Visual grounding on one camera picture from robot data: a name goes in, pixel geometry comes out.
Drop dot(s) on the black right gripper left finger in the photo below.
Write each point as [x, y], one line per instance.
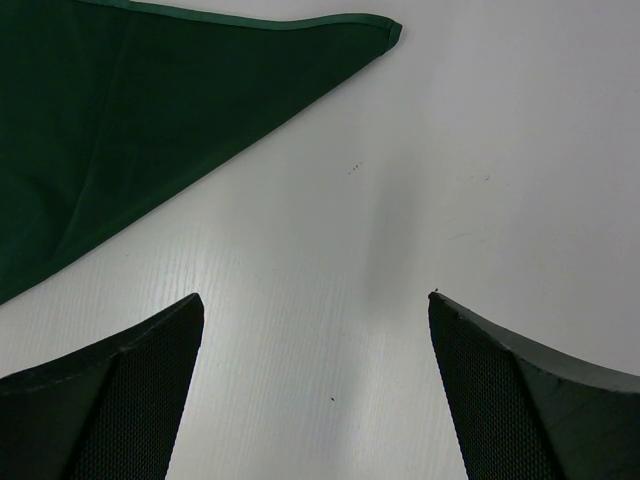
[110, 410]

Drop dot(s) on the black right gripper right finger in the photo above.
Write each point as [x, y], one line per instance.
[522, 410]

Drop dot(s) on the dark green cloth napkin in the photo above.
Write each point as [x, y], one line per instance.
[110, 108]

